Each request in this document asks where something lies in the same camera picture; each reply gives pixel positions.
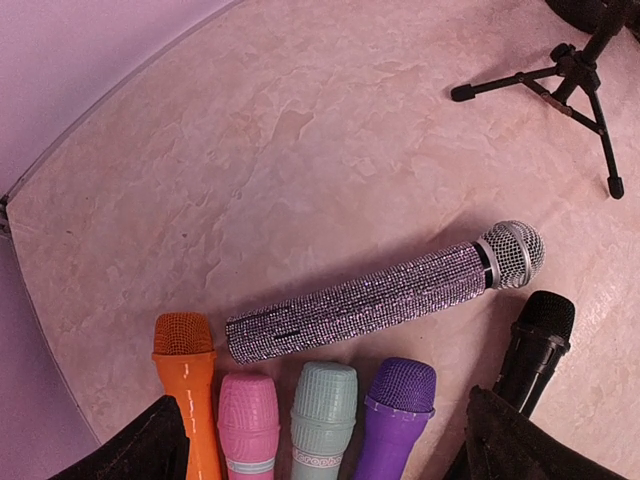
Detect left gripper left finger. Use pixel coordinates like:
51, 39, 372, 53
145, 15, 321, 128
52, 395, 190, 480

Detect black microphone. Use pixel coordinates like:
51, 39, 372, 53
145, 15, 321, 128
493, 290, 576, 418

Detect purple microphone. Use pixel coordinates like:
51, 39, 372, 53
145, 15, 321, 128
353, 357, 437, 480

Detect teal microphone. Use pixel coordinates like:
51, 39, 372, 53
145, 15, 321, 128
291, 362, 358, 480

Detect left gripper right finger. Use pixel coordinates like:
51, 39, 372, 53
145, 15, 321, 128
445, 386, 621, 480

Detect orange microphone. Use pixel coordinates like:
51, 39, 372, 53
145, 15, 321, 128
152, 312, 222, 479

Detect black tripod microphone stand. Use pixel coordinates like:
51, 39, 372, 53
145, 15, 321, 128
450, 1, 639, 200

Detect glitter microphone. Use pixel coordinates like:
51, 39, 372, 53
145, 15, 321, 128
225, 220, 546, 365

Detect pink microphone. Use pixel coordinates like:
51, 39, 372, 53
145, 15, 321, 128
218, 373, 280, 479

